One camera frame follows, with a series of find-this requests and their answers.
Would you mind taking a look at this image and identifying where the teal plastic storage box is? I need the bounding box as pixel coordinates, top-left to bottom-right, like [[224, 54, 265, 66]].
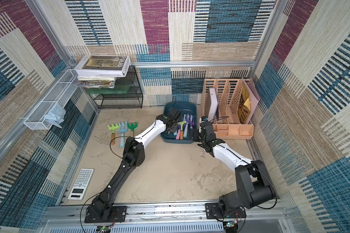
[[160, 101, 198, 145]]

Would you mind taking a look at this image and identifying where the green rake wooden handle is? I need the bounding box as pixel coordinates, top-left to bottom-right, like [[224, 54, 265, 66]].
[[127, 122, 138, 137]]

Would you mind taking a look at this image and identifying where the light blue fork rake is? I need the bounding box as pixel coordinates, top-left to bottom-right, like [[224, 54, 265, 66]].
[[118, 121, 128, 148]]

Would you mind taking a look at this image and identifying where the lime rake brown handle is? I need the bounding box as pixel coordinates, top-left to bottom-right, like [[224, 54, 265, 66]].
[[108, 123, 120, 145]]

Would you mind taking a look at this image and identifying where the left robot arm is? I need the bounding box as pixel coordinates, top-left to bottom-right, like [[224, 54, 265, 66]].
[[84, 109, 181, 223]]

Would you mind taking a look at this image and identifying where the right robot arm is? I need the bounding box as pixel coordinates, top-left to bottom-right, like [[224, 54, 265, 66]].
[[192, 116, 277, 216]]

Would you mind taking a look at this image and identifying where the white book in organizer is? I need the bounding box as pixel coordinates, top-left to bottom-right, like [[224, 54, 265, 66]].
[[207, 87, 219, 121]]

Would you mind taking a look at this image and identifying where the peach file organizer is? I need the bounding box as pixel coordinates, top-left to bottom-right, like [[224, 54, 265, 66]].
[[201, 79, 254, 140]]

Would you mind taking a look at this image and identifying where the yellow black magazine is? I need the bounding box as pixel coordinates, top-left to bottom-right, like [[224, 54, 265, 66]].
[[238, 81, 251, 124]]

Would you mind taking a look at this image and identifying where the green folder on shelf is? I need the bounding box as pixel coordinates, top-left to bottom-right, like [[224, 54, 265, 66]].
[[86, 85, 130, 95]]

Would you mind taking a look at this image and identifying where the pink folder in organizer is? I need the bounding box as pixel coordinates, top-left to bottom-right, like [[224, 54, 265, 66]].
[[243, 80, 260, 124]]

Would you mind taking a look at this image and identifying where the white folio book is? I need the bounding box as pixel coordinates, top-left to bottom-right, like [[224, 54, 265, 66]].
[[75, 54, 131, 77]]

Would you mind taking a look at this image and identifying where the stack of magazines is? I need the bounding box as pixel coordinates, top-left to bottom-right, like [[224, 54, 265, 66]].
[[72, 76, 119, 88]]

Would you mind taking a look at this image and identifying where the crumpled white cloth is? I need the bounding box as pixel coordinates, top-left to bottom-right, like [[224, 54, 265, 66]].
[[44, 103, 66, 129]]

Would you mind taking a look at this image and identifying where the white calculator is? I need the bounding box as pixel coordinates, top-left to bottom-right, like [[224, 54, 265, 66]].
[[68, 168, 94, 200]]

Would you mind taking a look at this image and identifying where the purple trowel pink handle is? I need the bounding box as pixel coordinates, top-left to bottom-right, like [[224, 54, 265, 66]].
[[175, 115, 187, 140]]

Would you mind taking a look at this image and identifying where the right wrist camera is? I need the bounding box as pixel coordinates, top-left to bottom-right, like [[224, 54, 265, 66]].
[[199, 116, 208, 133]]

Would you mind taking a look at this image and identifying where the pale blue fork white handle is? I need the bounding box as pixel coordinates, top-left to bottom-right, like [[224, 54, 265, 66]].
[[183, 114, 191, 138]]

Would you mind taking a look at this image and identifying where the purple rake pink handle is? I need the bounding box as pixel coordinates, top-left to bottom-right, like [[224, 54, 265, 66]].
[[186, 114, 195, 129]]

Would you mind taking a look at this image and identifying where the black wire shelf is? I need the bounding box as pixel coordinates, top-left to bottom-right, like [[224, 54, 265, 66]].
[[85, 66, 143, 110]]

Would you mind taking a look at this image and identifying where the white wire basket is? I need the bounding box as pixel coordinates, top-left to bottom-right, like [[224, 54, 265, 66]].
[[24, 70, 77, 130]]

